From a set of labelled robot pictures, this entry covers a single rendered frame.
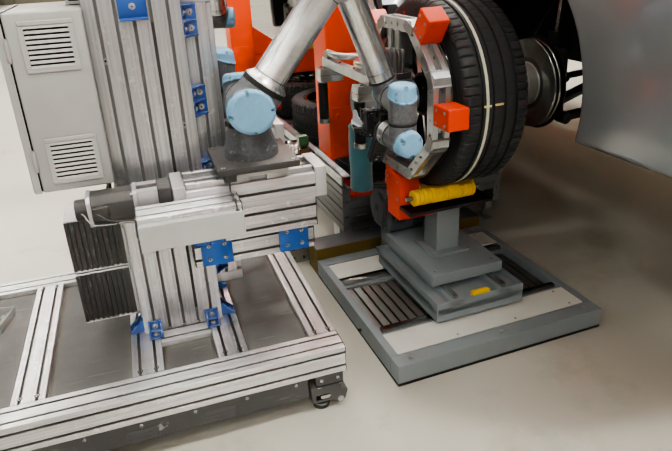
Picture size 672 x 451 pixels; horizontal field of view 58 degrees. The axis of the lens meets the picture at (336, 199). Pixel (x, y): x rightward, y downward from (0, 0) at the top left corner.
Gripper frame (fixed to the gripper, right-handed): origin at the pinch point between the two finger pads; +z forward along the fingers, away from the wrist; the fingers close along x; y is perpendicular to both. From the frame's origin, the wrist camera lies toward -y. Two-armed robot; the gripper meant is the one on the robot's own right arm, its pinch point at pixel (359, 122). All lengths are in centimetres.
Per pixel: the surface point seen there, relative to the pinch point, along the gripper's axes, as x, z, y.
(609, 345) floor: -78, -38, -83
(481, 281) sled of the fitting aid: -47, -2, -68
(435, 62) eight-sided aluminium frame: -24.7, -3.4, 16.8
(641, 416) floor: -61, -68, -83
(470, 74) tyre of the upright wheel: -30.9, -13.7, 14.1
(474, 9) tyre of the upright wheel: -41, 2, 31
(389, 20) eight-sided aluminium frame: -20.5, 20.9, 27.7
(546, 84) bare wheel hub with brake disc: -72, 1, 4
